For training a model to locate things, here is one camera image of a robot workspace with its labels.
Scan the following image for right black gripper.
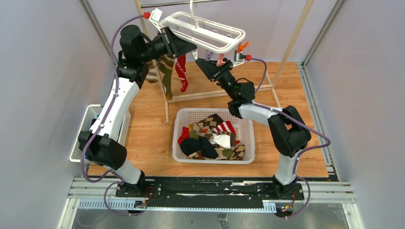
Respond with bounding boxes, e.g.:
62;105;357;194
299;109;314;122
195;58;237;100

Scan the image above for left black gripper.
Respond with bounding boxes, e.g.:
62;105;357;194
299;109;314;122
139;27;198;63

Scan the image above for olive green striped sock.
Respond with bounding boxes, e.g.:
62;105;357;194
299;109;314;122
159;54;174;100

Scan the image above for red christmas sock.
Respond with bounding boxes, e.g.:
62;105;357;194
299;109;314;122
175;55;189;93

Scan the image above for white plastic clip hanger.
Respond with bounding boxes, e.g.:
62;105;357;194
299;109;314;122
158;0;246;54

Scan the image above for brown striped sock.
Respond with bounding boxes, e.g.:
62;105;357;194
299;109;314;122
146;61;160;83

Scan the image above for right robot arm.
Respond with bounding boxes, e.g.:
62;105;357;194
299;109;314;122
195;58;311;199

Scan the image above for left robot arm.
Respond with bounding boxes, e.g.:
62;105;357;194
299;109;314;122
78;25;197;197

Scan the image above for orange hanger clip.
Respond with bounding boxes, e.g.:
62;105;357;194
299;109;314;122
216;53;225;67
236;41;250;53

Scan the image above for pile of colourful socks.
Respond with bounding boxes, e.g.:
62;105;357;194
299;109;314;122
175;114;245;161

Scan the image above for wooden clothes rack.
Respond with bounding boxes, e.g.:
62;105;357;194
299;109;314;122
134;0;315;124

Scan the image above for white centre laundry basket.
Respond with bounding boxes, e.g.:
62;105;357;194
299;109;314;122
172;108;256;165

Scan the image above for white laundry basket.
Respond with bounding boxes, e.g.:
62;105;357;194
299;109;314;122
172;108;256;165
69;104;131;163

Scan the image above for white left laundry basket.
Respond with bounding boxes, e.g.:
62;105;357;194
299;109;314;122
69;104;131;163

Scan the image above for dark clothes in left basket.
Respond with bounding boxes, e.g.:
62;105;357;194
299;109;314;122
85;116;98;131

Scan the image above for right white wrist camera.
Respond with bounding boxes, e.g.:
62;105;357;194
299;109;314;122
233;50;246;68

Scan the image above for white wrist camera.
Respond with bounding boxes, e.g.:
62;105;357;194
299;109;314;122
149;8;162;33
233;50;246;68

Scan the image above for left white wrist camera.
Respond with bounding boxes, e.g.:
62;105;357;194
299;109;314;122
149;8;162;33

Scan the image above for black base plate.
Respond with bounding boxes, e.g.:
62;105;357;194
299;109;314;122
115;177;304;209

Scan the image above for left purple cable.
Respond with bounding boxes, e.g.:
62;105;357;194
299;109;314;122
79;12;151;218

